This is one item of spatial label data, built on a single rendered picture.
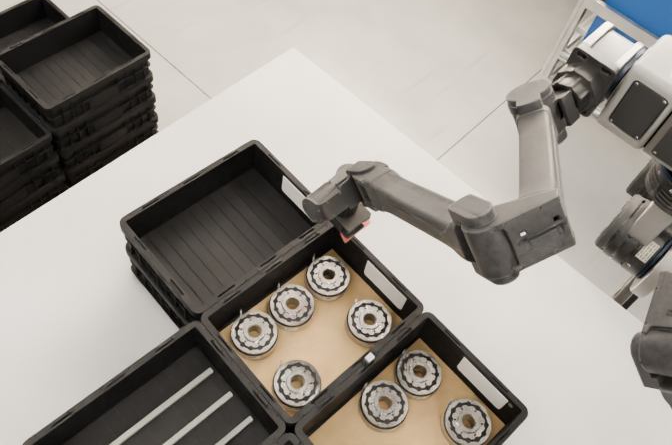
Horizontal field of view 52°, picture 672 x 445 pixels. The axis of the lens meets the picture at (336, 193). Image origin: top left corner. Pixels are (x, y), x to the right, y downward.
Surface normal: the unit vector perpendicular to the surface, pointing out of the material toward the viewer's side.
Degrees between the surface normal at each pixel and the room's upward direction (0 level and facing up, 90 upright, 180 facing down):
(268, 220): 0
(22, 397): 0
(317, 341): 0
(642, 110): 90
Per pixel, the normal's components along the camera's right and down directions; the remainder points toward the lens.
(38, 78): 0.13, -0.56
